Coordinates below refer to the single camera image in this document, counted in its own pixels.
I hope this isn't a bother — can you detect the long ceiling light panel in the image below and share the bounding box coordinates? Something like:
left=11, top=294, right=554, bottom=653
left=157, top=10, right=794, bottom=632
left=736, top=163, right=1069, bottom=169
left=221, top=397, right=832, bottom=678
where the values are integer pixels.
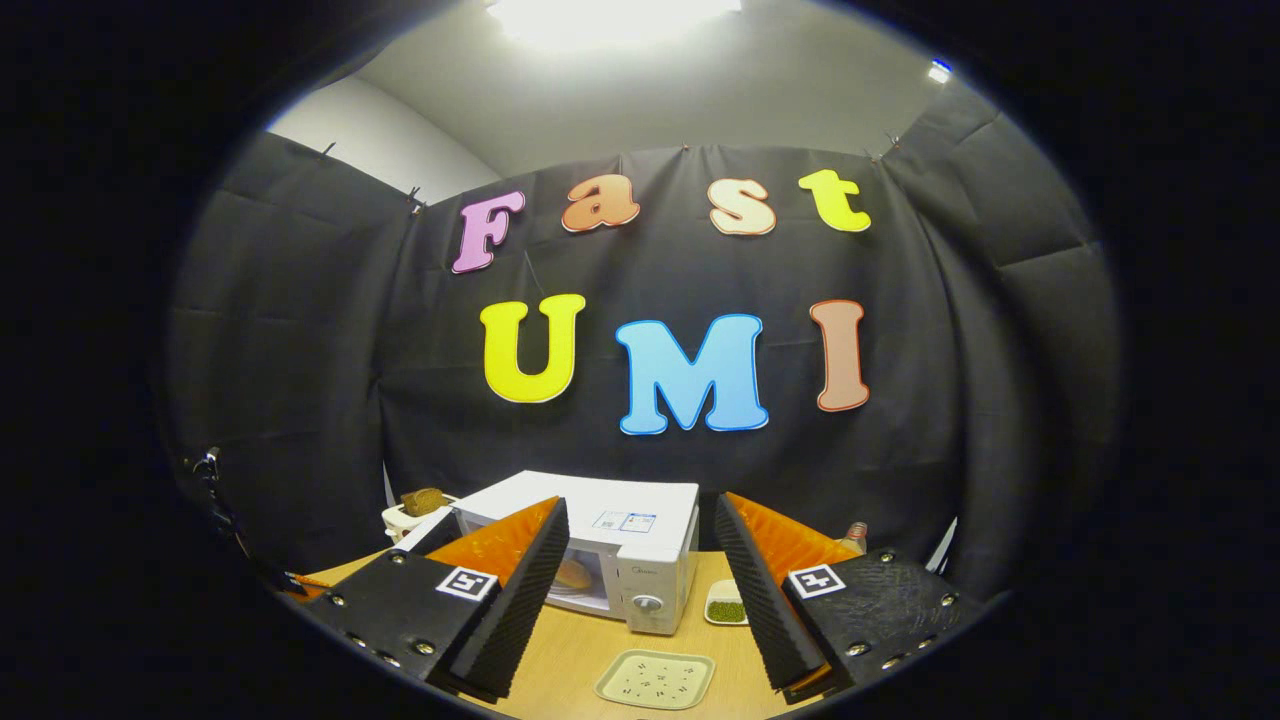
left=485, top=0, right=743, bottom=51

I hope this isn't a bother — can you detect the white divided dish with beans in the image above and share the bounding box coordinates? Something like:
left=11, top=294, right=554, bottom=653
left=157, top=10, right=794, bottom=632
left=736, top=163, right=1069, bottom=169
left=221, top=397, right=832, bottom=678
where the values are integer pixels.
left=703, top=578, right=751, bottom=627

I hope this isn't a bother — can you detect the white toaster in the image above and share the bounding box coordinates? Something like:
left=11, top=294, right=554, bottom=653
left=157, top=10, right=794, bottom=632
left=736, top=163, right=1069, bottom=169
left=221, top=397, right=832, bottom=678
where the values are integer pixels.
left=381, top=497, right=461, bottom=546

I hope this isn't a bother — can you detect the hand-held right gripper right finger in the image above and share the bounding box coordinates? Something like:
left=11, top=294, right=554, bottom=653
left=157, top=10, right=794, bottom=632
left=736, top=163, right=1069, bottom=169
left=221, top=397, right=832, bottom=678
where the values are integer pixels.
left=713, top=492, right=991, bottom=701

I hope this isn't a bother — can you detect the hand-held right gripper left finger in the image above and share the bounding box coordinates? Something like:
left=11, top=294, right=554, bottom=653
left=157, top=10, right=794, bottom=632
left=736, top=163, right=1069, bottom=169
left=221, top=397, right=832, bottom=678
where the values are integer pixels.
left=305, top=497, right=571, bottom=701

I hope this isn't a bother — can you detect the black backdrop cloth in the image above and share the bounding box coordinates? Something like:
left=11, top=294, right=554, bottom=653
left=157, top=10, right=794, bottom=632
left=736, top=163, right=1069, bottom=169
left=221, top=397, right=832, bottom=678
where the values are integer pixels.
left=165, top=80, right=1126, bottom=601

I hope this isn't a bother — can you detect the white microwave oven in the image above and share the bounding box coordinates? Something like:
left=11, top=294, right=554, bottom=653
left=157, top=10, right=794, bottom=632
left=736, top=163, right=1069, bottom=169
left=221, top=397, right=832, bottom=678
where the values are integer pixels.
left=395, top=470, right=701, bottom=636

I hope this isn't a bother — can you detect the pale green square plate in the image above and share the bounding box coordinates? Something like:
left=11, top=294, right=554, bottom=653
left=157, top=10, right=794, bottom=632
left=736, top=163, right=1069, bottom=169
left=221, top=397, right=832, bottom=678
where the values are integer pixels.
left=595, top=648, right=716, bottom=711

